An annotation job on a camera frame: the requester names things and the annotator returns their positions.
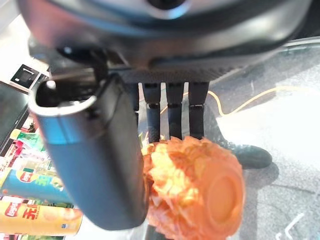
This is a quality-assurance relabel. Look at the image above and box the orange toy pineapple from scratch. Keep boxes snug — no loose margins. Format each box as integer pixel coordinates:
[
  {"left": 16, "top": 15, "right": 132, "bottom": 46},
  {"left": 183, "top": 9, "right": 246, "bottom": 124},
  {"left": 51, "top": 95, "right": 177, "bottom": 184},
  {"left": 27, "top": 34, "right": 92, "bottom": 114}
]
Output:
[{"left": 139, "top": 132, "right": 246, "bottom": 240}]

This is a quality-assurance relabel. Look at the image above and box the dark foot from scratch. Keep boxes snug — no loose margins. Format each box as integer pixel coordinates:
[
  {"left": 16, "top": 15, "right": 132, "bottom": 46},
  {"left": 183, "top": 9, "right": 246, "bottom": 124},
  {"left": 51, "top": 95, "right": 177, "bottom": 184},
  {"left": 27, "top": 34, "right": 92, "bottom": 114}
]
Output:
[{"left": 203, "top": 82, "right": 273, "bottom": 170}]

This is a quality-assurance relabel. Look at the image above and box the green snack packet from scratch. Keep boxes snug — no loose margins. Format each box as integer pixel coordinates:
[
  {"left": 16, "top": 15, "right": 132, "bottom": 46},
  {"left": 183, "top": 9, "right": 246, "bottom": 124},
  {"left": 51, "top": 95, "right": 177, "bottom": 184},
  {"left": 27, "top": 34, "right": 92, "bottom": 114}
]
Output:
[{"left": 9, "top": 129, "right": 48, "bottom": 152}]

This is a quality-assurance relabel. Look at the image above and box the yellow chips can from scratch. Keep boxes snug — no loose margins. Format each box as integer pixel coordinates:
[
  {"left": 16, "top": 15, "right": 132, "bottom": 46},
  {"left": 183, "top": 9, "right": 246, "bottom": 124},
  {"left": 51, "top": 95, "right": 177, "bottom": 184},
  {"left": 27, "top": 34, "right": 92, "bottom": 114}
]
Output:
[{"left": 0, "top": 201, "right": 84, "bottom": 237}]

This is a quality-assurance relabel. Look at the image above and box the black and white box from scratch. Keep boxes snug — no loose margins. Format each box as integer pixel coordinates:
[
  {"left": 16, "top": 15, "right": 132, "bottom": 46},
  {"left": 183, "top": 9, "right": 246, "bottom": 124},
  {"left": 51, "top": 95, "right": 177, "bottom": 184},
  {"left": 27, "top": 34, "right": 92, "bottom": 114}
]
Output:
[{"left": 9, "top": 63, "right": 43, "bottom": 92}]

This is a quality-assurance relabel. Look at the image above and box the yellow cable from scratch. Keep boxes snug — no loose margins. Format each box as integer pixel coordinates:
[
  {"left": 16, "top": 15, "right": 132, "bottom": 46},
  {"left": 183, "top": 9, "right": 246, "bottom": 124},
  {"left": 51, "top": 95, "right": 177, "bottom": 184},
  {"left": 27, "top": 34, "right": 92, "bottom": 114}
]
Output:
[{"left": 159, "top": 86, "right": 320, "bottom": 117}]

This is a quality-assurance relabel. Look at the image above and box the blue green chips can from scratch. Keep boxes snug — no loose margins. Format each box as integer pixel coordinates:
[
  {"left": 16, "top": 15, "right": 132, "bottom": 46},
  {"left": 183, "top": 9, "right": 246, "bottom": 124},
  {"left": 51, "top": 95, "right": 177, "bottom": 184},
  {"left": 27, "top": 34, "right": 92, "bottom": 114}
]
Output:
[{"left": 0, "top": 168, "right": 74, "bottom": 204}]

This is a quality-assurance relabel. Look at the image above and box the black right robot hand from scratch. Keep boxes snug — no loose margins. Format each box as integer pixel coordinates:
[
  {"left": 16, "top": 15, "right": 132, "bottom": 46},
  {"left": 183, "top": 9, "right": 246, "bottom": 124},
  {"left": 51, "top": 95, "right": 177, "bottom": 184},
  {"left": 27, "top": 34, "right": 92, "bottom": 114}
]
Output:
[{"left": 16, "top": 0, "right": 313, "bottom": 231}]

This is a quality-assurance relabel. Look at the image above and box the red snack packet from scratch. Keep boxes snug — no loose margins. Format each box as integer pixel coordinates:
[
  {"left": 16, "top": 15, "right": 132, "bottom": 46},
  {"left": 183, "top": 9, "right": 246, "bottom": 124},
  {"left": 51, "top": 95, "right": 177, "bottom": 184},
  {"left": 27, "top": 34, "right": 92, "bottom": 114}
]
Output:
[{"left": 0, "top": 140, "right": 27, "bottom": 172}]

